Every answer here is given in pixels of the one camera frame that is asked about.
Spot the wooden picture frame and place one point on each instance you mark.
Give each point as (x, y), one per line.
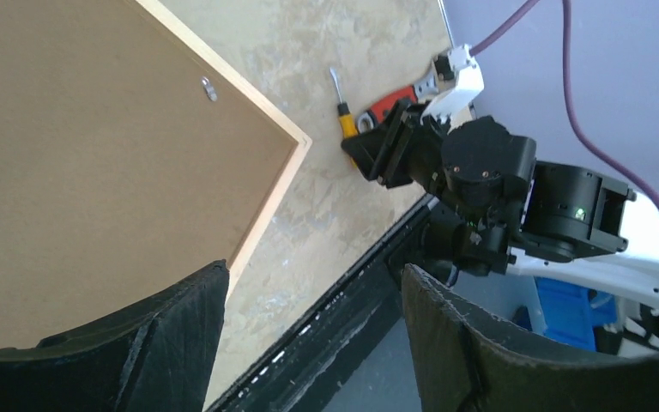
(131, 155)

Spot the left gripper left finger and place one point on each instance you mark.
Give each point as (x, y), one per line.
(154, 355)

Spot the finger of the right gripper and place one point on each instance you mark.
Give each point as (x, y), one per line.
(372, 151)

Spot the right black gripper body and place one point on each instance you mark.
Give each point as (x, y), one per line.
(419, 146)

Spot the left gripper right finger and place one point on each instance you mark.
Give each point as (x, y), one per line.
(468, 359)

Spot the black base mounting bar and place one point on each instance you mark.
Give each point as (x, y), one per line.
(311, 362)

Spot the yellow handled screwdriver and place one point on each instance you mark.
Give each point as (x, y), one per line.
(344, 115)

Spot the blue plastic bin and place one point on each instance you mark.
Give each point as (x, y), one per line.
(568, 313)

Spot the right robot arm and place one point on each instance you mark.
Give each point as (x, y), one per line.
(504, 211)

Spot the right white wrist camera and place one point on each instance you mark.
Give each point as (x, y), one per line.
(460, 82)

